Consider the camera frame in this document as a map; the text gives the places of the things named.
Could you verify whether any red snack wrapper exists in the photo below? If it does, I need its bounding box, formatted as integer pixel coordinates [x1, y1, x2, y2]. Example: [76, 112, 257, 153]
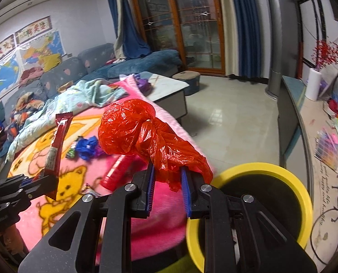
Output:
[42, 112, 73, 200]

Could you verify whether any red plastic bag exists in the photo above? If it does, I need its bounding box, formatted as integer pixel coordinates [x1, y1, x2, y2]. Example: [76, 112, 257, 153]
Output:
[98, 99, 213, 192]

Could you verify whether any yellow rim trash bin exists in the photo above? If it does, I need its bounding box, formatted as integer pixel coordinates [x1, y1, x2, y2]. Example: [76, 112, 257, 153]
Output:
[186, 163, 317, 272]

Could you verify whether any red flat box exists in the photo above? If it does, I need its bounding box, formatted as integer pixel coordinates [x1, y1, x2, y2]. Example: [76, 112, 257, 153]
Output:
[100, 155, 136, 192]

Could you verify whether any pink cartoon blanket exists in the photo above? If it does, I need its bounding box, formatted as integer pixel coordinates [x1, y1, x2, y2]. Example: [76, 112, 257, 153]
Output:
[8, 73, 215, 262]

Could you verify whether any blue crumpled plastic bag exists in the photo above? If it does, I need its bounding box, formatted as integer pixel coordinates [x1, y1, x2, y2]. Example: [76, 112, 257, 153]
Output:
[75, 136, 102, 161]

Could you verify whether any white coffee table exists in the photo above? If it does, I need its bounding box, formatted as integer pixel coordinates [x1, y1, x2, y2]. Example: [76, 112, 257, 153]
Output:
[140, 71, 189, 121]

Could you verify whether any purple cloth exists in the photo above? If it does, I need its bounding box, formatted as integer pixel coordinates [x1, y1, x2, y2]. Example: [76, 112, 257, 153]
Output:
[134, 74, 152, 96]

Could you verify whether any light blue patterned quilt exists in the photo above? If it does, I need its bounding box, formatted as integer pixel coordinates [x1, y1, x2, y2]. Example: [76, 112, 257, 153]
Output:
[6, 78, 129, 162]

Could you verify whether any round blue footstool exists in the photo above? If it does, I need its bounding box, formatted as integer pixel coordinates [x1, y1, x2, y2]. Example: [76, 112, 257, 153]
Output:
[172, 70, 200, 96]

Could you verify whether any world map poster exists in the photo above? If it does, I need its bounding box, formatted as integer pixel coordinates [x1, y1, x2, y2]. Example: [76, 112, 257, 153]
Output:
[0, 30, 65, 99]

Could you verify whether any grey blue sofa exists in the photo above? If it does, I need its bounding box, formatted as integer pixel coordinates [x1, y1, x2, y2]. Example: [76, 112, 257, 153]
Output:
[0, 43, 183, 154]

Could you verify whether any blue curtain left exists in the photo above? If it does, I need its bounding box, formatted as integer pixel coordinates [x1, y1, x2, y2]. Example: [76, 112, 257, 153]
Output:
[108, 0, 151, 59]

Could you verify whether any blue curtain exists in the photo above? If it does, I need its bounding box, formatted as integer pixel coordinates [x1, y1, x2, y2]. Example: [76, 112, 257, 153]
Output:
[108, 0, 151, 59]
[220, 0, 262, 79]

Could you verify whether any tv cabinet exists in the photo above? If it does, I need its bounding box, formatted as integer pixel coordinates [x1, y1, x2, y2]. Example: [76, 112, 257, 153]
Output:
[277, 76, 338, 272]

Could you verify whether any colour swatch book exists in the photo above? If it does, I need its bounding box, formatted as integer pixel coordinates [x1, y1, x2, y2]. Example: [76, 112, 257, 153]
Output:
[314, 128, 338, 173]

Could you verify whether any wooden glass sliding door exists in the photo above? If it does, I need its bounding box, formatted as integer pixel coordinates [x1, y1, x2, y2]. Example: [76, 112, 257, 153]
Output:
[132, 0, 225, 76]

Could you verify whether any white paper roll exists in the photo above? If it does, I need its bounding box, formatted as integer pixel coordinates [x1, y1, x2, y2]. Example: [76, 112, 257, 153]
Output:
[305, 68, 322, 101]

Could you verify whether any blue curtain right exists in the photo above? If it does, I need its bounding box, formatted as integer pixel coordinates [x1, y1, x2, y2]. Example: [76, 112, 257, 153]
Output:
[220, 0, 262, 79]

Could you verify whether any silver tower air conditioner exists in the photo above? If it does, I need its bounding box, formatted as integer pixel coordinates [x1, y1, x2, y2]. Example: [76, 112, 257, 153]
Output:
[265, 0, 299, 99]

